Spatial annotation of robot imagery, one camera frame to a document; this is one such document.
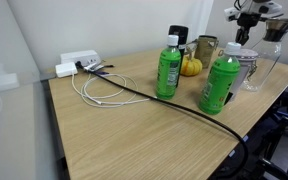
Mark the gold metal cup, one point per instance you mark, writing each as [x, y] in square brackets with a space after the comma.
[206, 45]

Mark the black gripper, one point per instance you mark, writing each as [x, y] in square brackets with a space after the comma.
[245, 22]

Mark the glass carafe with steel funnel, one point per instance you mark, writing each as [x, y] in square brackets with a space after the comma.
[269, 51]

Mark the green bottle near table edge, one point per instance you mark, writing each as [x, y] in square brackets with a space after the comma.
[222, 75]

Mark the small yellow pumpkin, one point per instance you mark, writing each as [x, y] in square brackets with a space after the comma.
[190, 66]

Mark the green bottle nearer wall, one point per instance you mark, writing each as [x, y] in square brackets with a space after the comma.
[168, 69]

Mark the white power strip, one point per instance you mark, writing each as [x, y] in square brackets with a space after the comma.
[85, 57]

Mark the white power adapter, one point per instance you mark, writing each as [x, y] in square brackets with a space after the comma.
[66, 69]

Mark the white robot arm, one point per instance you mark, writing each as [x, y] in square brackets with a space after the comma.
[250, 14]

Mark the white clip-top canister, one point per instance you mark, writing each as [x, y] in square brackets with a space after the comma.
[246, 58]

